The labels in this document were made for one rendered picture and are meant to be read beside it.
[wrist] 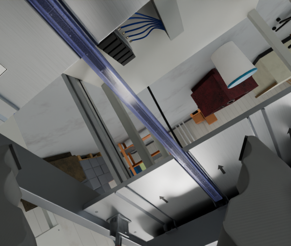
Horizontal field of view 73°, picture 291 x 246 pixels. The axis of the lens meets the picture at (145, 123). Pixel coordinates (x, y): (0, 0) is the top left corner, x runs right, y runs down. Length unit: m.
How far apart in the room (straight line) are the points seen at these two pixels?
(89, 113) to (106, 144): 0.11
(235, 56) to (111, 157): 2.85
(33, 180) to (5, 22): 0.21
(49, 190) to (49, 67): 0.19
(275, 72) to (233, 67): 2.60
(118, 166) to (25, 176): 0.31
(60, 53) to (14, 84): 0.06
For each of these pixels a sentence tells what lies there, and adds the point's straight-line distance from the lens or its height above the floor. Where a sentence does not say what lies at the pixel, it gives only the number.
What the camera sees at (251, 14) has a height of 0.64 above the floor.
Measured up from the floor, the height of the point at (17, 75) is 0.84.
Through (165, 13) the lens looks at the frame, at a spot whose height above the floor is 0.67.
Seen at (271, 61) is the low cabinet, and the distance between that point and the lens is 5.76.
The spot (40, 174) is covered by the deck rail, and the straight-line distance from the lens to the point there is 0.34.
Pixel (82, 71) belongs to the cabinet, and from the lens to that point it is 0.66.
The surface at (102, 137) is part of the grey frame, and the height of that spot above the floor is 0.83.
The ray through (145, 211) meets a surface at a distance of 0.39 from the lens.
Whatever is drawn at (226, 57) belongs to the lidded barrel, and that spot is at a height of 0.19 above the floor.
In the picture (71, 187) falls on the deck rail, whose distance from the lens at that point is 0.37.
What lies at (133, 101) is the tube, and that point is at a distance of 0.21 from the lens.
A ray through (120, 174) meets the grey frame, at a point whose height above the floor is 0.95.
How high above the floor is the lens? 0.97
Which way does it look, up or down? 11 degrees down
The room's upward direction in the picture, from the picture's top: 150 degrees clockwise
